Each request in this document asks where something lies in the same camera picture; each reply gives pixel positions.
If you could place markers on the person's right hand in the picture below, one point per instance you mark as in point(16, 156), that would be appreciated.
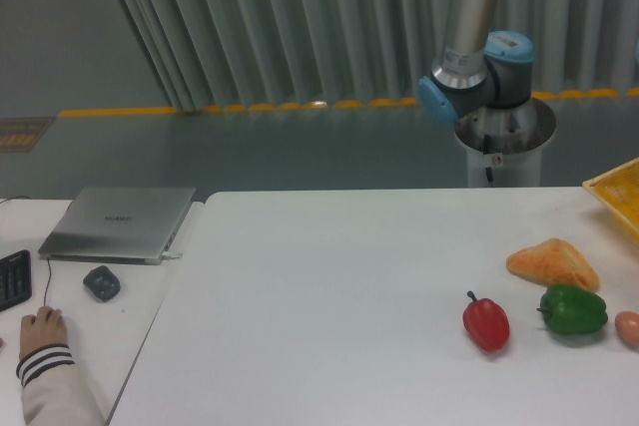
point(44, 328)

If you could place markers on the white sleeve forearm striped cuff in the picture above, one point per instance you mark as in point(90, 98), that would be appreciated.
point(54, 389)

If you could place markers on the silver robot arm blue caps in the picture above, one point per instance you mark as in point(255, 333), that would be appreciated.
point(476, 67)

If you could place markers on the red bell pepper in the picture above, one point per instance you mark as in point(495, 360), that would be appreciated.
point(486, 323)

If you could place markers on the green bell pepper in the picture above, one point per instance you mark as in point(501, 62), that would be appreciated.
point(570, 310)

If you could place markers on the black keyboard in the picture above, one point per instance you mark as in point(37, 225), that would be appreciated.
point(15, 279)

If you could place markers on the black small device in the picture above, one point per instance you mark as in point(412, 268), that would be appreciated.
point(102, 283)

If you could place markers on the silver closed laptop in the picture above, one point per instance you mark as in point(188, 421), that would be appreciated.
point(119, 225)

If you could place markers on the white usb dongle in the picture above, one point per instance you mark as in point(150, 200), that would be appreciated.
point(169, 255)

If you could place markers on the triangular bread loaf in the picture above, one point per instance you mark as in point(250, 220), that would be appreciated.
point(552, 262)

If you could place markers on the brown egg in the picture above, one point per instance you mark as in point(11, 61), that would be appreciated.
point(627, 327)

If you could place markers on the yellow plastic basket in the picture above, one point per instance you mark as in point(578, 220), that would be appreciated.
point(617, 190)

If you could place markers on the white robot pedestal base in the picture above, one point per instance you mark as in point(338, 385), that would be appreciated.
point(504, 147)

